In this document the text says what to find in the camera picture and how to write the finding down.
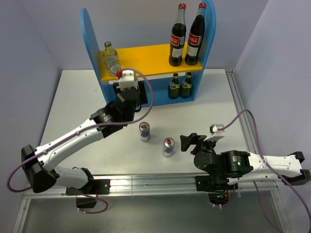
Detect blue and yellow shelf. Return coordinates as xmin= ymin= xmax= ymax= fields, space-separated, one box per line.
xmin=80 ymin=0 xmax=216 ymax=106

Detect clear water bottle front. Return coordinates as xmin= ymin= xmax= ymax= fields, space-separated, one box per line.
xmin=103 ymin=41 xmax=121 ymax=76

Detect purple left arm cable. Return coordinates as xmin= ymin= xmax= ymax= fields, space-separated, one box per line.
xmin=6 ymin=67 xmax=155 ymax=214

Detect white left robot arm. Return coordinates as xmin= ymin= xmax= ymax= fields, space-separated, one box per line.
xmin=21 ymin=81 xmax=148 ymax=194

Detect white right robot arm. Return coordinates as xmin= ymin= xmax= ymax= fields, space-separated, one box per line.
xmin=180 ymin=132 xmax=311 ymax=192

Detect red bull can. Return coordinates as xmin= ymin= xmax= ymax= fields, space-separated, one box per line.
xmin=162 ymin=137 xmax=175 ymax=157
xmin=139 ymin=122 xmax=150 ymax=142

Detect green perrier bottle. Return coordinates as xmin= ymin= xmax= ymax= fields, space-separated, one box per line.
xmin=168 ymin=73 xmax=180 ymax=100
xmin=180 ymin=72 xmax=192 ymax=99

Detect aluminium frame rail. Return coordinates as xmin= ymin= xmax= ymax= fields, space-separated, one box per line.
xmin=13 ymin=69 xmax=292 ymax=233

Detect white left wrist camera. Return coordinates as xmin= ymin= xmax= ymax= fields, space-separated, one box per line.
xmin=116 ymin=69 xmax=138 ymax=90

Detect green Perrier bottle right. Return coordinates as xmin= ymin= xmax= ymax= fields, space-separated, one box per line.
xmin=180 ymin=72 xmax=192 ymax=99

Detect tall Coca-Cola bottle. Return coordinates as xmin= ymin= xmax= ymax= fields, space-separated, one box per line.
xmin=185 ymin=2 xmax=207 ymax=66

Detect green Perrier bottle left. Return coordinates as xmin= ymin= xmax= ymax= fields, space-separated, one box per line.
xmin=168 ymin=73 xmax=180 ymax=100

